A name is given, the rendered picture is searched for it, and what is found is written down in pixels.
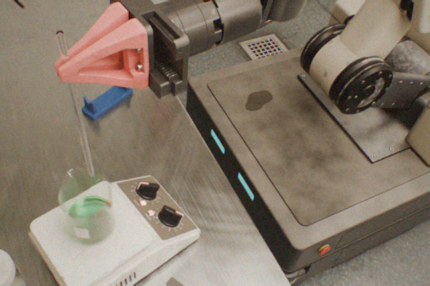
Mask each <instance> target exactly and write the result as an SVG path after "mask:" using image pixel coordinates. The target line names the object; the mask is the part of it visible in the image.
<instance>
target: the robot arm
mask: <svg viewBox="0 0 430 286"><path fill-rule="evenodd" d="M306 2H307V0H170V1H166V2H163V3H160V4H156V5H155V4H154V3H153V2H152V1H151V0H110V7H109V8H108V9H107V10H106V11H105V13H104V14H102V15H101V17H100V18H99V19H98V20H97V21H96V22H95V23H94V24H93V26H92V27H91V28H90V29H89V31H88V32H87V33H86V34H85V35H84V36H83V38H82V39H81V40H80V41H79V42H77V43H76V44H75V45H74V46H73V47H72V48H71V49H70V50H69V51H68V53H69V59H70V60H69V61H68V62H66V63H65V64H63V62H62V57H61V58H60V59H59V60H57V61H56V62H55V68H56V73H57V75H58V76H59V77H60V79H61V81H62V82H68V83H101V84H106V85H116V86H121V87H130V88H135V89H143V88H145V87H148V86H149V88H150V89H151V91H152V92H153V93H154V94H155V95H156V96H157V98H158V99H162V98H164V97H167V96H169V95H172V96H174V97H176V96H178V95H180V94H182V93H185V92H186V91H187V74H188V61H189V58H190V57H192V56H195V55H197V54H200V53H202V52H206V51H208V50H211V49H213V48H214V47H216V46H219V45H221V44H224V43H227V42H229V41H231V40H234V39H237V38H240V37H242V36H245V35H247V34H250V33H253V32H255V31H256V30H257V29H260V28H262V27H264V26H266V25H268V24H269V23H271V22H273V21H276V22H285V21H290V20H292V19H295V18H297V17H298V16H299V15H300V14H301V12H302V10H303V9H304V6H305V4H306Z"/></svg>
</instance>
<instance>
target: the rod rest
mask: <svg viewBox="0 0 430 286"><path fill-rule="evenodd" d="M132 94H133V90H132V88H130V87H121V86H116V85H115V86H113V87H111V88H110V89H109V90H108V91H106V92H105V93H103V94H102V95H100V96H99V97H97V98H96V99H94V100H93V101H90V100H89V99H88V98H87V97H86V96H85V97H84V98H83V99H84V103H85V106H84V107H82V112H83V113H84V114H85V115H87V116H88V117H90V118H91V119H92V120H96V119H97V118H98V117H100V116H101V115H103V114H104V113H105V112H107V111H109V110H110V109H111V108H113V107H115V106H116V105H117V104H119V103H121V102H122V101H123V100H125V99H126V98H128V97H129V96H131V95H132Z"/></svg>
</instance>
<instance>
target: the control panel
mask: <svg viewBox="0 0 430 286"><path fill-rule="evenodd" d="M140 182H146V183H156V184H158V183H157V182H156V181H155V180H154V179H153V178H152V176H149V177H146V178H142V179H135V180H131V181H125V182H121V183H116V184H117V185H118V187H119V188H120V189H121V190H122V191H123V193H124V194H125V195H126V196H127V198H128V199H129V200H130V201H131V202H132V204H133V205H134V206H135V208H136V209H137V210H138V211H139V212H140V213H141V215H142V216H143V217H144V219H145V220H146V221H147V222H148V223H149V224H150V226H151V228H152V229H153V230H154V231H155V232H156V233H157V234H158V235H159V237H160V238H161V239H162V240H163V241H164V240H168V239H170V238H174V237H176V236H179V235H182V234H184V233H187V232H191V231H192V230H196V229H197V227H196V226H195V225H194V224H193V222H192V221H191V220H190V219H189V218H188V216H187V215H186V214H185V213H184V212H183V210H182V209H181V208H180V207H179V206H178V205H177V204H176V203H175V202H174V201H173V199H172V198H171V197H170V196H169V195H168V193H167V192H166V191H165V190H164V189H163V188H162V187H160V189H159V190H158V191H157V196H156V197H155V199H153V200H145V199H143V198H141V197H140V196H139V195H138V194H137V192H136V188H137V186H139V184H140ZM141 201H145V202H146V205H143V204H141ZM164 205H168V206H169V207H172V208H173V209H176V210H177V211H180V212H181V213H182V214H183V215H184V216H183V218H182V219H181V221H180V222H179V225H178V226H177V227H175V228H170V227H167V226H165V225H164V224H163V223H162V222H161V221H160V219H159V213H160V211H161V209H162V208H163V206H164ZM150 210H152V211H153V212H154V214H149V212H148V211H150Z"/></svg>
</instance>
